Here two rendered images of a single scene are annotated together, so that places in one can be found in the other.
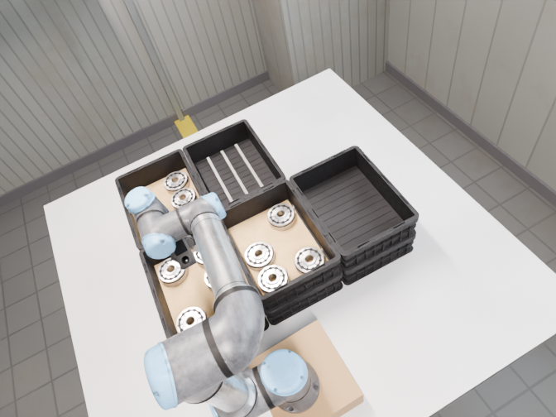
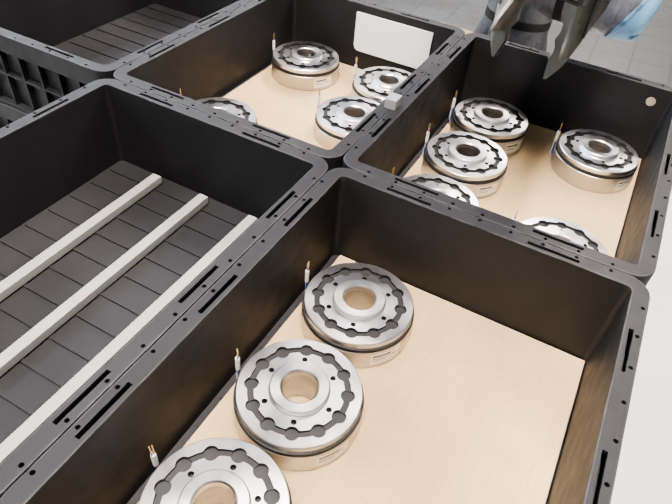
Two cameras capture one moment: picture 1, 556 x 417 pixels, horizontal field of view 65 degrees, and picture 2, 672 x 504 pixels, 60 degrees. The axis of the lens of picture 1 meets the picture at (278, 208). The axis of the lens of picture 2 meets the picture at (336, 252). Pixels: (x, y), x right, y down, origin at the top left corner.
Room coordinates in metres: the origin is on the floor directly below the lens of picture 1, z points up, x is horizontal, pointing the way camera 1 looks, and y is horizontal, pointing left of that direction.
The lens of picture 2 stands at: (1.36, 0.53, 1.26)
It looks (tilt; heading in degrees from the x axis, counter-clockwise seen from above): 43 degrees down; 218
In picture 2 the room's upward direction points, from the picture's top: 6 degrees clockwise
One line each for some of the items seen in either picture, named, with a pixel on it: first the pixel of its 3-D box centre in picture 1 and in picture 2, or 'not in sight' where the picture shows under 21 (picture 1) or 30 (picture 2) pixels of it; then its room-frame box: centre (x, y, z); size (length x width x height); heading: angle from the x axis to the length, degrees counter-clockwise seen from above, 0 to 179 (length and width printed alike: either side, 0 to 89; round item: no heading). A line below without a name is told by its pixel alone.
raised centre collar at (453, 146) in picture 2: not in sight; (467, 151); (0.78, 0.26, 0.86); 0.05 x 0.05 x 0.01
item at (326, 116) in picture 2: (258, 254); (354, 116); (0.82, 0.11, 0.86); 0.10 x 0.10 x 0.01
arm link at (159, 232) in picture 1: (162, 232); not in sight; (0.69, 0.30, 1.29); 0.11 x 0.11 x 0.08; 12
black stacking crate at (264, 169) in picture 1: (235, 171); (80, 269); (1.22, 0.13, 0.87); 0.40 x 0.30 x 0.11; 13
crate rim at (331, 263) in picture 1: (275, 236); (308, 58); (0.84, 0.04, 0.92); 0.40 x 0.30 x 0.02; 13
